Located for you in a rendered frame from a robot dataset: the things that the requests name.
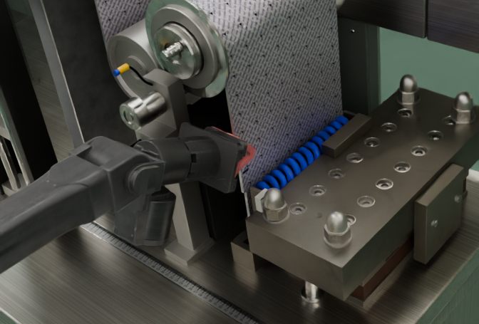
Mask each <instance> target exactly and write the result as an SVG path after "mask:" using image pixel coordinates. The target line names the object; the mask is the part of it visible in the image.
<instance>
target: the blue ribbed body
mask: <svg viewBox="0 0 479 324"><path fill-rule="evenodd" d="M350 120H351V118H350V117H348V118H346V117H344V116H338V117H337V118H336V119H335V121H332V122H330V123H329V126H326V127H325V128H324V129H323V131H320V132H318V133H317V135H316V136H314V137H312V138H311V140H310V142H306V143H305V144H304V146H303V147H300V148H299V149H298V151H297V152H294V153H293V154H292V155H291V158H286V159H285V161H284V164H279V165H278V167H277V169H273V170H272V171H271V173H270V175H266V176H265V177H264V179H263V181H259V182H258V183H257V184H256V188H258V189H260V190H263V189H270V188H277V189H279V190H280V189H281V188H283V187H284V186H285V185H286V184H288V183H289V182H290V181H291V180H293V179H294V178H295V177H296V176H297V175H298V174H299V173H300V172H302V171H303V170H304V169H305V168H306V167H308V166H309V165H310V164H311V163H312V162H313V161H314V160H316V159H317V158H318V157H319V156H320V155H322V150H321V144H322V143H323V142H325V141H326V140H327V139H328V138H330V137H331V136H332V135H333V134H334V133H335V132H336V131H337V130H339V129H340V128H341V127H343V126H344V125H345V124H346V123H347V122H348V121H350Z"/></svg>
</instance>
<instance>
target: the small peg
mask: <svg viewBox="0 0 479 324"><path fill-rule="evenodd" d="M182 52H183V47H182V45H181V44H180V43H179V42H176V43H174V44H173V45H171V46H170V47H168V48H166V49H165V50H163V51H161V52H160V56H161V58H162V59H163V60H164V61H168V60H170V59H171V58H173V57H175V56H176V55H178V54H179V53H182Z"/></svg>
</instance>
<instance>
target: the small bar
mask: <svg viewBox="0 0 479 324"><path fill-rule="evenodd" d="M371 127H372V121H371V117H369V116H366V115H363V114H361V113H358V114H357V115H356V116H354V117H353V118H352V119H351V120H350V121H348V122H347V123H346V124H345V125H344V126H343V127H341V128H340V129H339V130H337V131H336V132H335V133H334V134H333V135H332V136H331V137H330V138H328V139H327V140H326V141H325V142H323V143H322V144H321V150H322V154H324V155H327V156H329V157H332V158H334V159H336V158H337V157H338V156H339V155H340V154H341V153H342V152H343V151H344V150H346V149H347V148H348V147H349V146H350V145H352V144H353V143H354V142H355V141H357V140H358V139H359V138H360V136H362V135H363V134H364V133H365V132H366V131H368V130H369V129H370V128H371Z"/></svg>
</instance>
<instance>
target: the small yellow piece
mask: <svg viewBox="0 0 479 324"><path fill-rule="evenodd" d="M128 69H131V70H133V71H134V72H135V73H136V74H137V75H138V77H139V78H140V79H141V80H142V81H143V82H144V83H146V84H148V85H151V86H153V84H152V83H149V82H148V81H146V80H145V79H143V77H142V76H141V75H140V74H139V72H137V70H136V69H134V68H133V67H131V66H129V65H128V64H127V63H125V64H123V65H122V66H120V67H118V68H116V69H115V70H114V71H113V75H114V76H118V75H120V74H122V73H124V72H125V71H127V70H128Z"/></svg>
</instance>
